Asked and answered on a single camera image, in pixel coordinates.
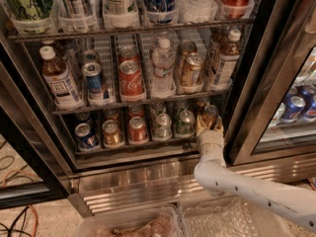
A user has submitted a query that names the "red soda can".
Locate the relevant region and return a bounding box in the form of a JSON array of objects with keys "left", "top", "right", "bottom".
[
  {"left": 128, "top": 117, "right": 147, "bottom": 142},
  {"left": 128, "top": 105, "right": 144, "bottom": 119}
]

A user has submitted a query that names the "fridge door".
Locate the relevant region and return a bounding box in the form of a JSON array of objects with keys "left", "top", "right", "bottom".
[
  {"left": 224, "top": 0, "right": 316, "bottom": 165},
  {"left": 0, "top": 65, "right": 69, "bottom": 209}
]

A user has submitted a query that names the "clear plastic bin right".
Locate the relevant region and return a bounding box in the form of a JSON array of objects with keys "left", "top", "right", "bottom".
[{"left": 178, "top": 191, "right": 292, "bottom": 237}]

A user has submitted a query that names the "blue pepsi can middle front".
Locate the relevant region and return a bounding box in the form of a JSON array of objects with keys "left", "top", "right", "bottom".
[{"left": 82, "top": 62, "right": 109, "bottom": 101}]

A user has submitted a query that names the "black cable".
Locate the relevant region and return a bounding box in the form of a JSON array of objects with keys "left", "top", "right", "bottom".
[{"left": 0, "top": 139, "right": 34, "bottom": 237}]

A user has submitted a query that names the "clear plastic bin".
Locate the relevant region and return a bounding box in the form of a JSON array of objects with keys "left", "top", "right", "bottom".
[
  {"left": 73, "top": 204, "right": 184, "bottom": 237},
  {"left": 178, "top": 191, "right": 292, "bottom": 237}
]

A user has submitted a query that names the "red coca-cola can front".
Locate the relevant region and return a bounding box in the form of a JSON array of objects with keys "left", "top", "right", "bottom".
[{"left": 118, "top": 60, "right": 143, "bottom": 96}]

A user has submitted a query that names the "silver green can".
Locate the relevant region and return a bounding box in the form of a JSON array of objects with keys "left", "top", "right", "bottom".
[
  {"left": 150, "top": 102, "right": 166, "bottom": 119},
  {"left": 153, "top": 114, "right": 172, "bottom": 139}
]

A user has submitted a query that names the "orange can bottom left rear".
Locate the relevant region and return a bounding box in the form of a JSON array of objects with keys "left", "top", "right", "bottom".
[{"left": 104, "top": 109, "right": 119, "bottom": 123}]

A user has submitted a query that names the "iced tea bottle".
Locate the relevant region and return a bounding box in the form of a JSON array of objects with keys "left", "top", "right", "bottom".
[
  {"left": 208, "top": 28, "right": 227, "bottom": 67},
  {"left": 210, "top": 29, "right": 241, "bottom": 85},
  {"left": 39, "top": 45, "right": 82, "bottom": 110},
  {"left": 42, "top": 40, "right": 67, "bottom": 60}
]

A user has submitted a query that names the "green soda can front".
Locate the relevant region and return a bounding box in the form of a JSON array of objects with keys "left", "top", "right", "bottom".
[{"left": 176, "top": 110, "right": 195, "bottom": 135}]

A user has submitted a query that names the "green soda can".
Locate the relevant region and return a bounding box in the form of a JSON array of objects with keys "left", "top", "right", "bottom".
[
  {"left": 176, "top": 110, "right": 195, "bottom": 135},
  {"left": 173, "top": 100, "right": 189, "bottom": 119}
]

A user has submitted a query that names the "orange cable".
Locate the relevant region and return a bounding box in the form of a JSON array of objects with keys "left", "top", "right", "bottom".
[{"left": 0, "top": 169, "right": 41, "bottom": 237}]

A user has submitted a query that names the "gold can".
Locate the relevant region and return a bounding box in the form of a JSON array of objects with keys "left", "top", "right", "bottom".
[
  {"left": 176, "top": 39, "right": 198, "bottom": 75},
  {"left": 181, "top": 53, "right": 203, "bottom": 87}
]

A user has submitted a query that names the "clear water bottle top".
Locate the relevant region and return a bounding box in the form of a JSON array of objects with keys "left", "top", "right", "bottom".
[{"left": 178, "top": 0, "right": 217, "bottom": 23}]

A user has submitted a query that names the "green soda can rear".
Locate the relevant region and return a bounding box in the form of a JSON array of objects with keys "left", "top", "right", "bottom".
[{"left": 173, "top": 100, "right": 189, "bottom": 119}]

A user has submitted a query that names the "clear plastic bin left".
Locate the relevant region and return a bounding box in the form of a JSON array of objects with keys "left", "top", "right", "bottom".
[{"left": 73, "top": 204, "right": 184, "bottom": 237}]

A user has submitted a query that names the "iced tea bottle rear left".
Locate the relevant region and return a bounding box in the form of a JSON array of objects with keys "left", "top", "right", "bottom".
[{"left": 42, "top": 40, "right": 67, "bottom": 60}]

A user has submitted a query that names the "pepsi can middle rear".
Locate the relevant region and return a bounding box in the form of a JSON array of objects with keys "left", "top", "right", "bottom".
[{"left": 81, "top": 49, "right": 101, "bottom": 64}]

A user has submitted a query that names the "red coca-cola can rear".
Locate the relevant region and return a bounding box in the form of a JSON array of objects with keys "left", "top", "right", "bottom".
[{"left": 118, "top": 45, "right": 139, "bottom": 63}]

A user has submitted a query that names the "red soda can bottom rear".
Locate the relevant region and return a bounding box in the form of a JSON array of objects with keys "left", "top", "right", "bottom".
[{"left": 128, "top": 105, "right": 144, "bottom": 119}]

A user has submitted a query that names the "orange soda can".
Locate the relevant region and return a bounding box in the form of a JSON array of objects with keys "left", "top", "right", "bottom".
[
  {"left": 196, "top": 97, "right": 209, "bottom": 113},
  {"left": 201, "top": 105, "right": 219, "bottom": 129}
]

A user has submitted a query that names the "iced tea bottle rear right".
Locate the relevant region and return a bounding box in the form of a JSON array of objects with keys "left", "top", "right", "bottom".
[{"left": 208, "top": 28, "right": 227, "bottom": 67}]

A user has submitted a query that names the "blue pepsi can bottom front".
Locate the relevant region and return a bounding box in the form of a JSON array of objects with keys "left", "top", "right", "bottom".
[{"left": 74, "top": 123, "right": 99, "bottom": 149}]

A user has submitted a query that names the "silver green can front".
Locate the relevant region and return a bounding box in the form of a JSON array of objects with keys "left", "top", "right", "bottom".
[{"left": 153, "top": 114, "right": 172, "bottom": 139}]

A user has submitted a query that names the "silver green can rear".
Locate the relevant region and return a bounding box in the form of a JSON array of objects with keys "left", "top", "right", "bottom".
[{"left": 150, "top": 102, "right": 166, "bottom": 119}]

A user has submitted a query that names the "red soda can bottom front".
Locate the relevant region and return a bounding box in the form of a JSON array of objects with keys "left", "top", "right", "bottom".
[{"left": 128, "top": 117, "right": 147, "bottom": 142}]

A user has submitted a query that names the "silver striped can top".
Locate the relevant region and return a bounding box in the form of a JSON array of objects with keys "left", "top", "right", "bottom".
[{"left": 63, "top": 0, "right": 93, "bottom": 19}]

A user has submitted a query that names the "gold can middle rear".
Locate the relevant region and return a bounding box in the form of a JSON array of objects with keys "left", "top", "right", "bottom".
[{"left": 176, "top": 39, "right": 198, "bottom": 75}]

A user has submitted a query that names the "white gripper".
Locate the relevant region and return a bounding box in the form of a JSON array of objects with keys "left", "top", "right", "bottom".
[{"left": 196, "top": 115, "right": 224, "bottom": 149}]

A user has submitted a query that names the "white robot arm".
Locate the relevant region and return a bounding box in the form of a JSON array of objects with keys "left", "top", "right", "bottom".
[{"left": 194, "top": 128, "right": 316, "bottom": 233}]

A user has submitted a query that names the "orange can bottom left front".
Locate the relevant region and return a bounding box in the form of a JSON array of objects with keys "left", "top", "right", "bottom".
[{"left": 102, "top": 119, "right": 121, "bottom": 146}]

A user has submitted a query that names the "fridge door left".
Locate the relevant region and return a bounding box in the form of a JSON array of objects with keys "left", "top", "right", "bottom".
[{"left": 0, "top": 65, "right": 69, "bottom": 209}]

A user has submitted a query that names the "gold can middle front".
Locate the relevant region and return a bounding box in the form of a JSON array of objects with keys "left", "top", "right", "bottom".
[{"left": 181, "top": 53, "right": 203, "bottom": 87}]

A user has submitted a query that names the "fridge door right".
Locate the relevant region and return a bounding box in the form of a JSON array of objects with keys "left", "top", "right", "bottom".
[{"left": 224, "top": 0, "right": 316, "bottom": 165}]

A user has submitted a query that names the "blue pepsi can bottom rear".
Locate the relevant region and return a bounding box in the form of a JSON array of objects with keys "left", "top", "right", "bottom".
[{"left": 75, "top": 112, "right": 94, "bottom": 126}]

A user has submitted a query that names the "blue pepsi can behind door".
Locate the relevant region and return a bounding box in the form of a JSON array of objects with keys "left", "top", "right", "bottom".
[{"left": 281, "top": 96, "right": 305, "bottom": 122}]

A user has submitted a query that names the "clear water bottle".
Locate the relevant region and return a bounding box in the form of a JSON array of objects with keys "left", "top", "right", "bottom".
[
  {"left": 151, "top": 38, "right": 175, "bottom": 98},
  {"left": 178, "top": 0, "right": 217, "bottom": 23}
]

